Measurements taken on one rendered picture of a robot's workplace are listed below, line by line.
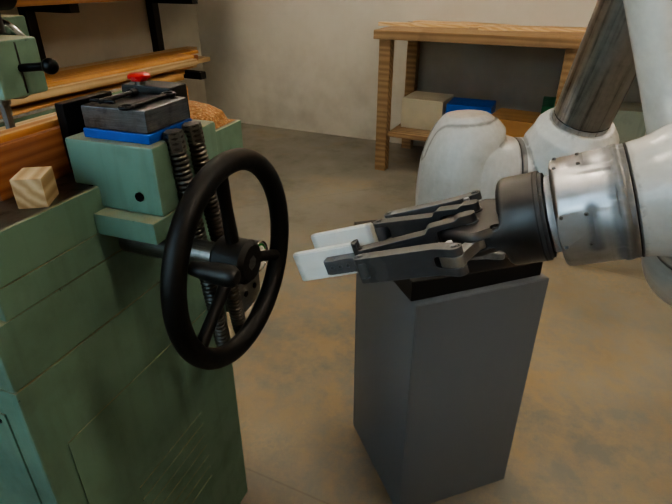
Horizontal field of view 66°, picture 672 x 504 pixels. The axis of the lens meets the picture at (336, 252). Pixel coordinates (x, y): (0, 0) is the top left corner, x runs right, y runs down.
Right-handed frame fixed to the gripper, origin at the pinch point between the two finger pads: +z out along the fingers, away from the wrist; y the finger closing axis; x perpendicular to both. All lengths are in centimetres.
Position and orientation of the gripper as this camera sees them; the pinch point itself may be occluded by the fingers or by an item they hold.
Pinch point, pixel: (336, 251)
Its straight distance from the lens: 52.1
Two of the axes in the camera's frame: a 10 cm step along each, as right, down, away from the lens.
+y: -3.5, 4.4, -8.3
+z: -8.8, 1.5, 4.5
